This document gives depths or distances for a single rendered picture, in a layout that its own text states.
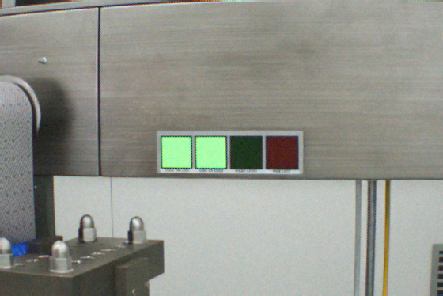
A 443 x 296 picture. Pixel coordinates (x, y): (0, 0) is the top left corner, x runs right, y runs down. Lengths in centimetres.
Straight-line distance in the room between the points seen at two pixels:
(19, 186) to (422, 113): 68
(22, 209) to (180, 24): 41
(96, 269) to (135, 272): 12
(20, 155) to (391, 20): 66
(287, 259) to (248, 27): 250
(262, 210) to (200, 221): 26
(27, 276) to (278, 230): 272
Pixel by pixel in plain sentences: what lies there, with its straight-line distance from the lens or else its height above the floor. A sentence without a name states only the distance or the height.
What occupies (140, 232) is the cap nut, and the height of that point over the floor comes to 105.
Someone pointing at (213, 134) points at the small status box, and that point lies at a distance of 169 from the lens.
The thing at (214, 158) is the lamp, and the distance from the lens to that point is 169.
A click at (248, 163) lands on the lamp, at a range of 168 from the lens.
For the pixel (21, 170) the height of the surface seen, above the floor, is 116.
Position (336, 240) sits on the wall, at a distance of 405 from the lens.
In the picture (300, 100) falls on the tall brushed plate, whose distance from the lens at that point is 166.
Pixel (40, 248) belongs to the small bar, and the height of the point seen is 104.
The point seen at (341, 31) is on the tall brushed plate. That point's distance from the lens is 165.
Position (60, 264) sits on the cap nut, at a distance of 145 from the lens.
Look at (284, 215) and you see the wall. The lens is 408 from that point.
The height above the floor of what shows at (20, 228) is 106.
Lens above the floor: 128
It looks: 3 degrees down
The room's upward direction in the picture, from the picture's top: 1 degrees counter-clockwise
